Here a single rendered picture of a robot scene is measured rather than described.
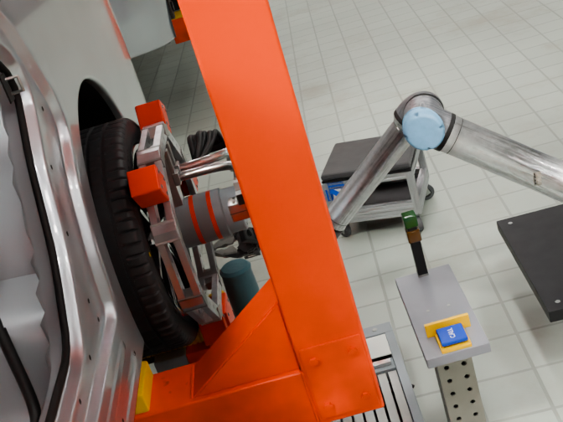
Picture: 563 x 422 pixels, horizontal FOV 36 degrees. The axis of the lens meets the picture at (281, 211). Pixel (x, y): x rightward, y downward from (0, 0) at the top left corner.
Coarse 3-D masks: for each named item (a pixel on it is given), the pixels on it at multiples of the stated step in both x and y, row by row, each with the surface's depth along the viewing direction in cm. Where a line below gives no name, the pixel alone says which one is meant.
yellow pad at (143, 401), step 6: (144, 366) 206; (144, 372) 204; (150, 372) 208; (144, 378) 202; (150, 378) 207; (144, 384) 200; (150, 384) 205; (138, 390) 198; (144, 390) 198; (150, 390) 204; (138, 396) 196; (144, 396) 197; (150, 396) 202; (138, 402) 197; (144, 402) 197; (138, 408) 197; (144, 408) 198
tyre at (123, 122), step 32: (96, 128) 232; (128, 128) 234; (96, 160) 218; (128, 160) 221; (96, 192) 213; (128, 192) 213; (128, 224) 210; (128, 256) 211; (128, 288) 213; (160, 288) 216; (160, 320) 219; (192, 320) 245; (160, 352) 240
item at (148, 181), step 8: (144, 168) 210; (152, 168) 210; (128, 176) 210; (136, 176) 210; (144, 176) 209; (152, 176) 209; (160, 176) 213; (128, 184) 209; (136, 184) 209; (144, 184) 209; (152, 184) 208; (160, 184) 209; (136, 192) 208; (144, 192) 208; (152, 192) 208; (160, 192) 209; (136, 200) 210; (144, 200) 212; (152, 200) 213; (160, 200) 214; (168, 200) 216
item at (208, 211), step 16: (208, 192) 239; (224, 192) 238; (176, 208) 237; (192, 208) 236; (208, 208) 236; (224, 208) 236; (192, 224) 236; (208, 224) 236; (224, 224) 236; (240, 224) 238; (192, 240) 238; (208, 240) 240
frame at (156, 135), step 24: (144, 144) 228; (168, 192) 218; (192, 192) 264; (168, 216) 215; (168, 240) 215; (168, 264) 217; (192, 264) 222; (216, 264) 264; (192, 288) 221; (216, 288) 253; (192, 312) 228; (216, 312) 238
